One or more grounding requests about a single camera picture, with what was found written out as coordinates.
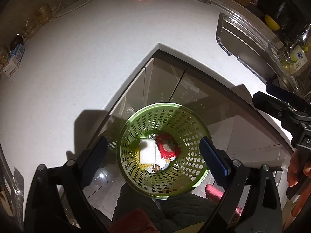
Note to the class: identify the person right hand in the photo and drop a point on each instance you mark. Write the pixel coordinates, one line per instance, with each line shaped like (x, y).
(295, 168)

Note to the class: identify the red snack wrapper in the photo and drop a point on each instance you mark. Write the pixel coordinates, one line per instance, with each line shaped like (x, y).
(167, 146)

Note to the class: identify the dish soap bottle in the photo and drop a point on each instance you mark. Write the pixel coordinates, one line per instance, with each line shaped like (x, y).
(298, 58)

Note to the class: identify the yellow bread piece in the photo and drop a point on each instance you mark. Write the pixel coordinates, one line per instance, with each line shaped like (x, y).
(137, 159)

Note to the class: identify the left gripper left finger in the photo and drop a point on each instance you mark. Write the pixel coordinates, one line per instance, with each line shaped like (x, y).
(93, 161)

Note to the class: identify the white sponge block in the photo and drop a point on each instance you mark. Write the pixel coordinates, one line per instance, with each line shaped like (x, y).
(147, 151)

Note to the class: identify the amber glass jar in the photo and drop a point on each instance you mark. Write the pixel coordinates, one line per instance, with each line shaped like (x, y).
(44, 14)

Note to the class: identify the blue white milk carton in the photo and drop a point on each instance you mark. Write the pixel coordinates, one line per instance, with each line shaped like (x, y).
(14, 60)

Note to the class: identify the green plastic trash basket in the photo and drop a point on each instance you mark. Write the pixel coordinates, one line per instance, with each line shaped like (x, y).
(158, 152)

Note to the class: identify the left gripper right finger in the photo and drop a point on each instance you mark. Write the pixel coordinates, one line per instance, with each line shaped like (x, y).
(216, 160)

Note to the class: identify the yellow bowl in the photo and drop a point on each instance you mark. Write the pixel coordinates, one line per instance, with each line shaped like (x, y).
(271, 23)

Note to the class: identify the dark round jar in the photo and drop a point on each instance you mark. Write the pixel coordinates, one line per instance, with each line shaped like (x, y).
(16, 41)

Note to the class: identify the stainless steel sink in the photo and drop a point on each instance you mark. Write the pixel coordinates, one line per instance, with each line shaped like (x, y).
(238, 39)

